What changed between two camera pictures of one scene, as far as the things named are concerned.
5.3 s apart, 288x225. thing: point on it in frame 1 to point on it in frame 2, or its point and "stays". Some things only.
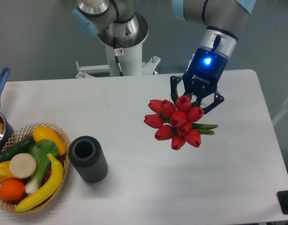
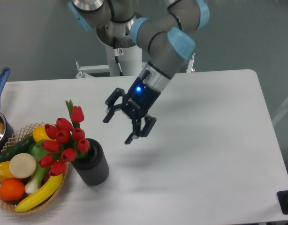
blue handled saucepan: (3, 133) stays
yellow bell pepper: (2, 171) stays
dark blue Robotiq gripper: (201, 76) to (136, 102)
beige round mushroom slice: (22, 165) stays
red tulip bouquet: (176, 121) to (64, 141)
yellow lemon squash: (43, 132) stays
